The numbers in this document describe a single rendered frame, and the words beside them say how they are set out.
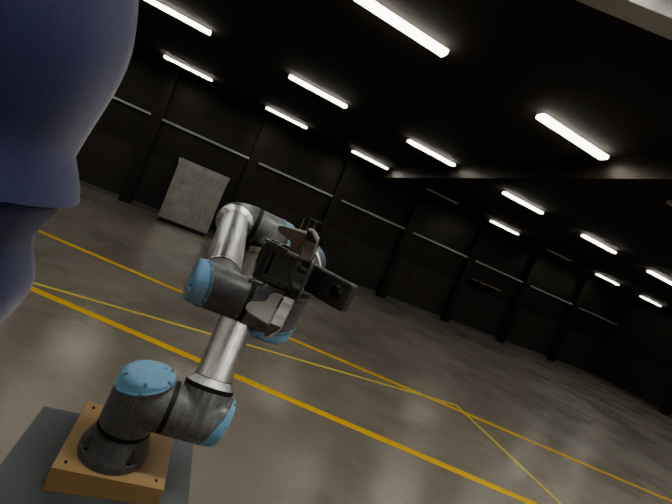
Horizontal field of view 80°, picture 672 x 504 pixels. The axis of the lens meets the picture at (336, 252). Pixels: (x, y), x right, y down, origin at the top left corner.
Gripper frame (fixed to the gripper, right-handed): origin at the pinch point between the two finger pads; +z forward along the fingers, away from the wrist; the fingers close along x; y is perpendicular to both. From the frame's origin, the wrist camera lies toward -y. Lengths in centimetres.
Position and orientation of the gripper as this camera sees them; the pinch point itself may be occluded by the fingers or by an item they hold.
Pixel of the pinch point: (292, 286)
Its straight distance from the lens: 52.3
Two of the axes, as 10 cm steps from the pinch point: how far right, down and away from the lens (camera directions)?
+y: -9.2, -3.9, 0.0
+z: -0.2, 0.5, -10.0
